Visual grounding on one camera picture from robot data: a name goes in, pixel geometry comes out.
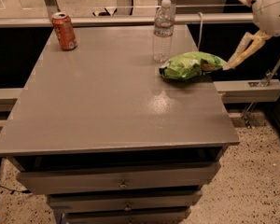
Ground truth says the orange soda can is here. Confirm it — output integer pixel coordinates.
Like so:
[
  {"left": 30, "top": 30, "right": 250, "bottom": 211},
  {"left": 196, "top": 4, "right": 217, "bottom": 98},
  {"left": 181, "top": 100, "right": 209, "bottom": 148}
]
[{"left": 52, "top": 12, "right": 77, "bottom": 50}]

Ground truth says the white hanging cable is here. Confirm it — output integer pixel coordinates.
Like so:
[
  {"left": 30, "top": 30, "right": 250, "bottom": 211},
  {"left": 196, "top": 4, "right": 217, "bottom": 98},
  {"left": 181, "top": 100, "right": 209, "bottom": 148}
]
[{"left": 197, "top": 11, "right": 205, "bottom": 50}]

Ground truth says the grey drawer cabinet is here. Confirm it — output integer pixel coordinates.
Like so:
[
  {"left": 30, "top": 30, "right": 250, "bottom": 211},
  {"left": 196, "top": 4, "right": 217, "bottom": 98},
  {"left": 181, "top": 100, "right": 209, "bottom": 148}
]
[{"left": 0, "top": 26, "right": 239, "bottom": 224}]

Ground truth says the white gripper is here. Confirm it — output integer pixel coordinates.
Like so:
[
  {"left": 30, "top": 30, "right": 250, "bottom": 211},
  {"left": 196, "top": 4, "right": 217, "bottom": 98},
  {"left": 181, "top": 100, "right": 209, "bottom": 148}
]
[{"left": 223, "top": 0, "right": 280, "bottom": 70}]

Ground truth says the green rice chip bag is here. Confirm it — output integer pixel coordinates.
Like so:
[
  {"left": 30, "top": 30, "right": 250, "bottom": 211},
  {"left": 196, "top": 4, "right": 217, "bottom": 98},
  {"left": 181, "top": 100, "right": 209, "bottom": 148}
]
[{"left": 159, "top": 51, "right": 227, "bottom": 80}]

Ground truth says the grey metal railing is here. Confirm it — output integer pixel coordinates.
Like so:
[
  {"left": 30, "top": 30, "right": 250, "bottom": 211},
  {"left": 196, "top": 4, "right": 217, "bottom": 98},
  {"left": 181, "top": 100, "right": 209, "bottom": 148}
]
[{"left": 0, "top": 13, "right": 253, "bottom": 28}]

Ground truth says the black floor cable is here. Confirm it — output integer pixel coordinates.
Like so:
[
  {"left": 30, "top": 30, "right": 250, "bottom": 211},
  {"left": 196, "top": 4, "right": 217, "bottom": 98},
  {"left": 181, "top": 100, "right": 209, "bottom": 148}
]
[{"left": 0, "top": 183, "right": 32, "bottom": 195}]

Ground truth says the clear plastic water bottle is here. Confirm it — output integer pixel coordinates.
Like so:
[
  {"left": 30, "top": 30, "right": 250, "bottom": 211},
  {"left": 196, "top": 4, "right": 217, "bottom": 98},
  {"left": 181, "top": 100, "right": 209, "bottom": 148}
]
[{"left": 153, "top": 0, "right": 175, "bottom": 63}]

